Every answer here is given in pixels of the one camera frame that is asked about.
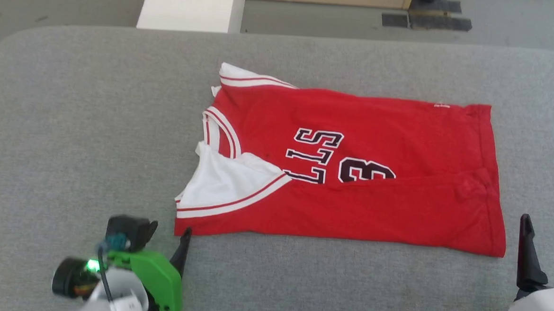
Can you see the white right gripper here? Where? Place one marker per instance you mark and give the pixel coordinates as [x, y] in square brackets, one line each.
[541, 307]

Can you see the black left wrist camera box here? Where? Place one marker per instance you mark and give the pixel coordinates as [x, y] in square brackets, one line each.
[128, 230]

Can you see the green and white left gripper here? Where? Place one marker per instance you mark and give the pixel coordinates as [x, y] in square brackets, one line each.
[157, 277]

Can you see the white rectangular block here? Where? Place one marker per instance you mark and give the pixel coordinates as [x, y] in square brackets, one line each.
[190, 6]

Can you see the grey fabric sofa cushion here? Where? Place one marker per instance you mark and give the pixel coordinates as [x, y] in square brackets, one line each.
[69, 140]

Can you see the red and white basketball jersey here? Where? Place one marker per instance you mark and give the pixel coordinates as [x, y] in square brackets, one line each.
[373, 212]

